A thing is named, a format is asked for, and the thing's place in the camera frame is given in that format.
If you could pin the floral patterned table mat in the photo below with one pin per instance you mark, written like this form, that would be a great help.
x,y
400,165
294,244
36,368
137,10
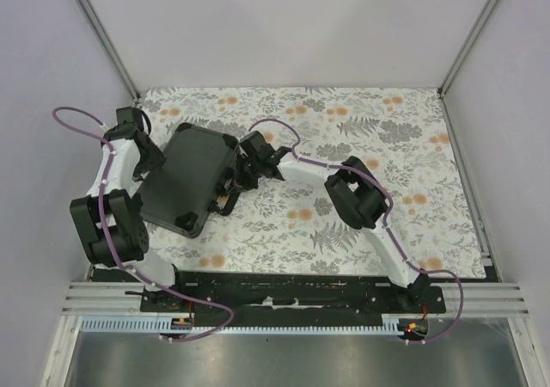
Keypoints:
x,y
292,227

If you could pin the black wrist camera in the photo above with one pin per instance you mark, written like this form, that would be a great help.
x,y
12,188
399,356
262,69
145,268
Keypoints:
x,y
255,146
134,116

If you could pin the white slotted cable duct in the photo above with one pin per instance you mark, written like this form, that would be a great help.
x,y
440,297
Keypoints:
x,y
168,326

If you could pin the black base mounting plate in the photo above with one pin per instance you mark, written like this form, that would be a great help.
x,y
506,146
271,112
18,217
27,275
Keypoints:
x,y
278,299

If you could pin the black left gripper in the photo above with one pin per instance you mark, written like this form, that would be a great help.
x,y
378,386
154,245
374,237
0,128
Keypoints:
x,y
155,160

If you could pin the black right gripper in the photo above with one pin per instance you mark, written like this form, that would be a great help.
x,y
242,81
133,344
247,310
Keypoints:
x,y
239,180

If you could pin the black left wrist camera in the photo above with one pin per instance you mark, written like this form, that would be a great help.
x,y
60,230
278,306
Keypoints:
x,y
134,116

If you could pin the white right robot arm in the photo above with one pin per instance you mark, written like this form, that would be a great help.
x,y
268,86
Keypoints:
x,y
358,198

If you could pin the black poker set case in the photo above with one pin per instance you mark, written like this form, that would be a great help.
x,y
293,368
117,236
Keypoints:
x,y
199,167

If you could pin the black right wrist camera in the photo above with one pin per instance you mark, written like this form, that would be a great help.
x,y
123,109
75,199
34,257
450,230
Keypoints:
x,y
255,146

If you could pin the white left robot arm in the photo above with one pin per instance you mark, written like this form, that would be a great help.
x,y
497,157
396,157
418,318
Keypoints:
x,y
107,220

